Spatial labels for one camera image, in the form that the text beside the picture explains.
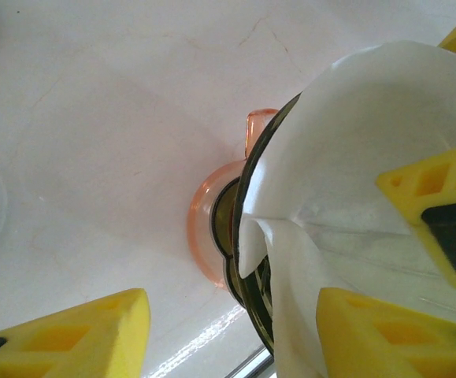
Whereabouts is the orange transparent coffee dripper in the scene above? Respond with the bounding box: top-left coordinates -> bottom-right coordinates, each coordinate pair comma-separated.
187,109 -> 280,292

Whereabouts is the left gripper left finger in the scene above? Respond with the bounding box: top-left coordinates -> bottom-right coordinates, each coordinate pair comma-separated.
0,288 -> 151,378

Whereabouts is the olive green coffee dripper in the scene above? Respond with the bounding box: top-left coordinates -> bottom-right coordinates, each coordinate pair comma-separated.
213,92 -> 306,351

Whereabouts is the white paper coffee filter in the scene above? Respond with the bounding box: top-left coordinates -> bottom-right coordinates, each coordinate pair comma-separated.
237,39 -> 456,378

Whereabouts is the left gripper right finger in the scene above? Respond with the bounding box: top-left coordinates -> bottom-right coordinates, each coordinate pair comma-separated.
317,286 -> 456,378

